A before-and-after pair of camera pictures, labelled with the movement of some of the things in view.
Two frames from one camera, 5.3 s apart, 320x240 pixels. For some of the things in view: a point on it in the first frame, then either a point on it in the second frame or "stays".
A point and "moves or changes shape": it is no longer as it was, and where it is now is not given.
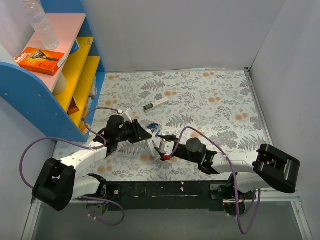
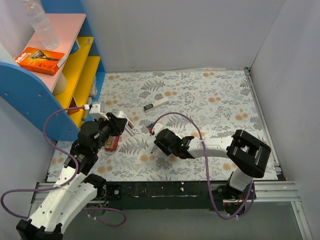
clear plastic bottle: x=38 y=19 stays
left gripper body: x=135 y=131 -> x=117 y=123
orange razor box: x=46 y=61 stays
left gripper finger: x=142 y=133 -> x=120 y=123
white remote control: x=150 y=148 moves or changes shape
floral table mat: x=218 y=108 stays
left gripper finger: x=142 y=138 -> x=119 y=130
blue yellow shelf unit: x=66 y=101 stays
